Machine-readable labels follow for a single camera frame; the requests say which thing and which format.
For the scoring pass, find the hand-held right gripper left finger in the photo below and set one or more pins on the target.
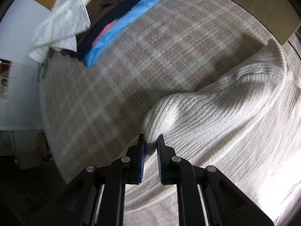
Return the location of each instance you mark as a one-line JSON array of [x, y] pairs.
[[141, 162]]

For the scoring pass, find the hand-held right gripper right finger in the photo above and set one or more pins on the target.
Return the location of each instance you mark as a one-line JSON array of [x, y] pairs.
[[160, 162]]

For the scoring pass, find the cream knit sweater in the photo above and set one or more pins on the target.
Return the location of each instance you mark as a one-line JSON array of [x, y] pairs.
[[223, 113]]

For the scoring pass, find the light wooden board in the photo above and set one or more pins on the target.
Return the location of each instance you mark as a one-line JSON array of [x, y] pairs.
[[258, 4]]

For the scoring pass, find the white denim pants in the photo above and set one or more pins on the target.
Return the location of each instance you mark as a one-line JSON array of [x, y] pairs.
[[63, 16]]

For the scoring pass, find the navy garment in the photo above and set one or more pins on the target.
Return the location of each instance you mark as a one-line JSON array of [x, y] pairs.
[[110, 21]]

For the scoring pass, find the blue garment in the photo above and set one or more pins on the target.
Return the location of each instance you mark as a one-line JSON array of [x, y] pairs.
[[131, 14]]

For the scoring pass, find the brown garment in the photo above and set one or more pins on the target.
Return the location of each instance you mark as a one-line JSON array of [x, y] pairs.
[[105, 2]]

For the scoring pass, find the plaid blanket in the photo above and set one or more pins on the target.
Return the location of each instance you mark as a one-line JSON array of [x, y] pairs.
[[105, 87]]

